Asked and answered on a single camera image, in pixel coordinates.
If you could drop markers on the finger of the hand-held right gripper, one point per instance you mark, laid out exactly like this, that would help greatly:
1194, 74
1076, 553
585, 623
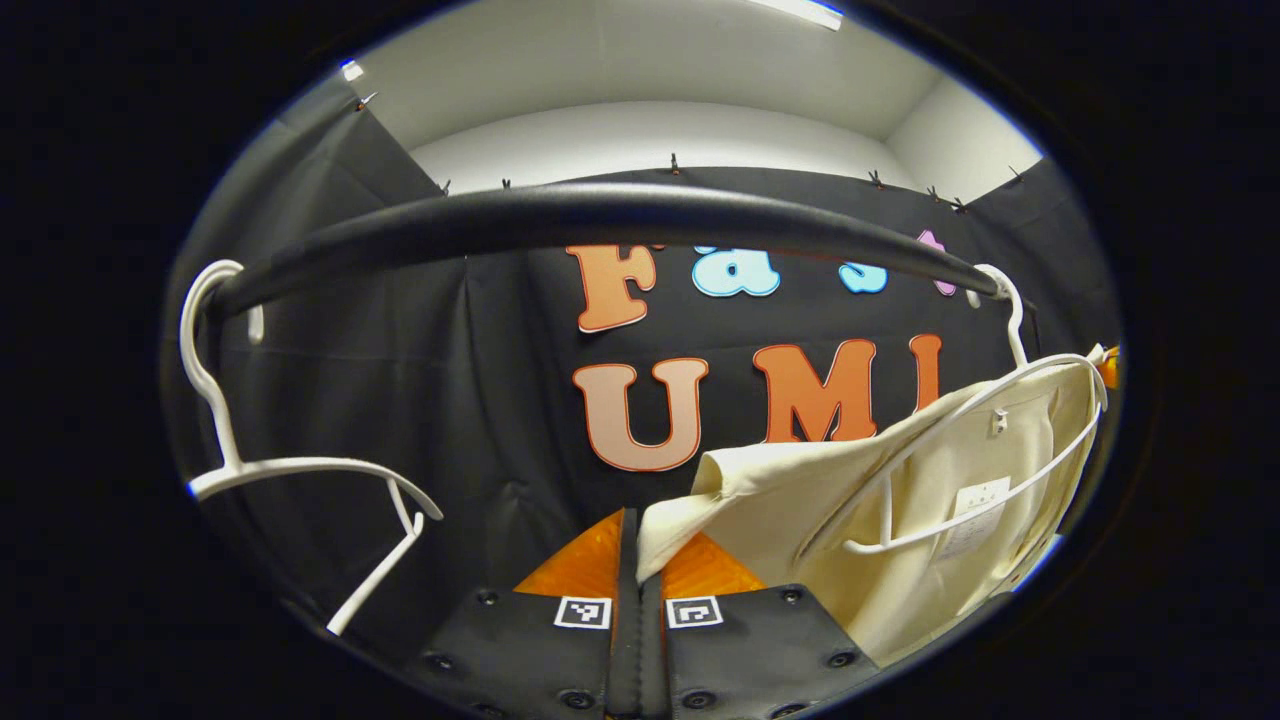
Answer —
1108, 368

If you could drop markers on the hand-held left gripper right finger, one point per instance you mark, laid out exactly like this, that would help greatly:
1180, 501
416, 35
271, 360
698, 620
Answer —
652, 650

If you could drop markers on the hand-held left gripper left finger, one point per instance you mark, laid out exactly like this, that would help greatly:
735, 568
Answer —
625, 640

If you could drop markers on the white plastic clothes hanger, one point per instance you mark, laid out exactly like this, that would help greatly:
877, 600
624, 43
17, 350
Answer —
290, 466
1016, 325

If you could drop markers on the cream collared shirt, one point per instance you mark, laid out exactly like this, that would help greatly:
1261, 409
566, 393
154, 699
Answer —
780, 500

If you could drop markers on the black clothes rack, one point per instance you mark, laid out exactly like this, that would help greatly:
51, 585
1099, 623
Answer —
600, 215

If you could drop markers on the black backdrop cloth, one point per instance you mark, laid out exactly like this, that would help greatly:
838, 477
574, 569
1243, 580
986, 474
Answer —
450, 400

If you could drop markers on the ceiling light panel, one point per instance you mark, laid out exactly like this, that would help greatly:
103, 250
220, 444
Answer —
805, 12

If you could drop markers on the row of small backdrop clips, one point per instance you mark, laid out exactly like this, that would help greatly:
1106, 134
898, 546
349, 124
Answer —
674, 163

